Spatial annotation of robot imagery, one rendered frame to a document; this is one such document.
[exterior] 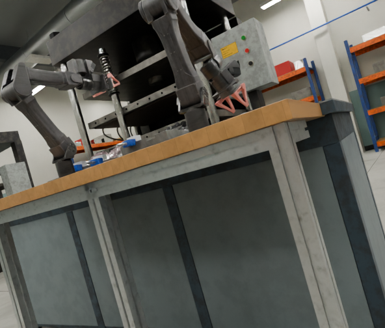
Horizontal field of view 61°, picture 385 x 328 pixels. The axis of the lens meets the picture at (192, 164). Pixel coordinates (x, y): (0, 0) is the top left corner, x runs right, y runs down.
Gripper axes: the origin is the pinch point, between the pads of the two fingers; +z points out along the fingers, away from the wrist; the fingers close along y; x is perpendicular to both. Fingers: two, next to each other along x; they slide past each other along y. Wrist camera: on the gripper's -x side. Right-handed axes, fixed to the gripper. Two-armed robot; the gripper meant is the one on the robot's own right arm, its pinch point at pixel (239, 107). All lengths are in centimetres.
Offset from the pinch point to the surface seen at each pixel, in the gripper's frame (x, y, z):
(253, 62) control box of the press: -75, 50, 2
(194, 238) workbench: 38, 25, 28
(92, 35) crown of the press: -51, 135, -82
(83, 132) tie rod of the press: -9, 173, -36
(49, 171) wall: -89, 836, -43
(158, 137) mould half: 17.9, 29.2, -9.3
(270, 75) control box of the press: -73, 44, 13
